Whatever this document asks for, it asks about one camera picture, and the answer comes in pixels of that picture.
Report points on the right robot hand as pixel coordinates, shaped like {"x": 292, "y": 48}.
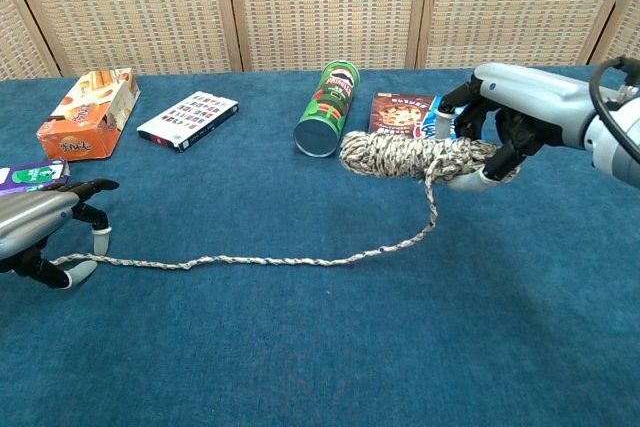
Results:
{"x": 540, "y": 102}

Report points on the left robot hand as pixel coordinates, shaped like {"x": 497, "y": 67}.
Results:
{"x": 30, "y": 217}

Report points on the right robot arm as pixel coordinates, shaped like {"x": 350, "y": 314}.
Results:
{"x": 620, "y": 147}

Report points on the purple green carton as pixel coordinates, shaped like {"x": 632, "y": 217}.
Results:
{"x": 30, "y": 177}

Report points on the woven folding screen panel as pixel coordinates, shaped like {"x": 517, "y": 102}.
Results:
{"x": 325, "y": 2}
{"x": 130, "y": 7}
{"x": 520, "y": 2}
{"x": 627, "y": 32}
{"x": 20, "y": 42}

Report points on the orange wafer box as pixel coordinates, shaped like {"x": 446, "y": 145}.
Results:
{"x": 85, "y": 122}

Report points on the blue brown cookie box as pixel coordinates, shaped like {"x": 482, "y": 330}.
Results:
{"x": 395, "y": 114}

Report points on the white box with coloured squares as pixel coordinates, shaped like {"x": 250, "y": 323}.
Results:
{"x": 187, "y": 119}

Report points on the green Pringles can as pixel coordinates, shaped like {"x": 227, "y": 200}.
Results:
{"x": 327, "y": 107}

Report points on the blue carpet table cover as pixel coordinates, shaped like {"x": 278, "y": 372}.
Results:
{"x": 320, "y": 337}

